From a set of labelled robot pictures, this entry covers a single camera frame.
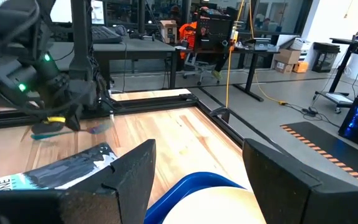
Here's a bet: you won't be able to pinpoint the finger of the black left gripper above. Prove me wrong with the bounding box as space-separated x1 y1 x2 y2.
65 104 83 132
30 121 65 136

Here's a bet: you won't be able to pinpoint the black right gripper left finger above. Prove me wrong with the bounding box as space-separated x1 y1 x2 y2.
0 138 157 224

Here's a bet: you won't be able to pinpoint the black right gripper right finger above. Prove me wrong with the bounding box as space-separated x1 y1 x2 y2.
242 138 358 224

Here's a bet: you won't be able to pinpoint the beige round plate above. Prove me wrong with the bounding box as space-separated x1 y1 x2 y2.
162 185 267 224

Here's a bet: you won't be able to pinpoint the blue plastic tray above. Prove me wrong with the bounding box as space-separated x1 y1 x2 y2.
144 171 245 224

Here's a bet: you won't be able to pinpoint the black and teal magazine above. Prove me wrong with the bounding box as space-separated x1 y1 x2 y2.
0 142 119 191

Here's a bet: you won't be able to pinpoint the black orange-striped floor mat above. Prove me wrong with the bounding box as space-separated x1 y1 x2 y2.
279 121 358 190

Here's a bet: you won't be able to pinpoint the black keyboard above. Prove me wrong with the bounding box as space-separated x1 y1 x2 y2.
91 25 123 45

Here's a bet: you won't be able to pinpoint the grey desk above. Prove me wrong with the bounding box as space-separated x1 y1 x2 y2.
48 34 179 90

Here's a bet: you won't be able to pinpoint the computer monitor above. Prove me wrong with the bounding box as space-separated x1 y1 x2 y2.
49 0 106 26

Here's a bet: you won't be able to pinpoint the small cardboard box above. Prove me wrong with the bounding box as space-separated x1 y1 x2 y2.
160 19 178 45

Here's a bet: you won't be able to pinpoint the person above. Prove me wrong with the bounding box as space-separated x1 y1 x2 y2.
170 4 224 81

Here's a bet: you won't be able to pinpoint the office chair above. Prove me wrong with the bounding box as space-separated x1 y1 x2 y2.
182 52 221 86

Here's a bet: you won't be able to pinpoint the orange box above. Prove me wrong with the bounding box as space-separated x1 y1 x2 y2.
291 60 310 74

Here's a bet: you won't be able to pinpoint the black standing desk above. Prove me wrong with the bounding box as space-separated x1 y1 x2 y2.
197 43 281 103

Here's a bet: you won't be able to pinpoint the large cardboard box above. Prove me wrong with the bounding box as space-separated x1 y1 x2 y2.
273 48 301 75

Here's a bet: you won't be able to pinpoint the black upright frame post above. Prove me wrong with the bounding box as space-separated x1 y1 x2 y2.
69 0 94 82

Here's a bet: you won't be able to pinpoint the black floor cables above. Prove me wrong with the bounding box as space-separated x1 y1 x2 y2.
283 102 341 129

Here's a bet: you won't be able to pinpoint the yellow floor cable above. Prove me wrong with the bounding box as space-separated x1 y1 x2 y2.
248 0 288 106

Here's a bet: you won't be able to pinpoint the hanging orange-yellow cable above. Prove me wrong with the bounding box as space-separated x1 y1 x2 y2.
224 0 246 109

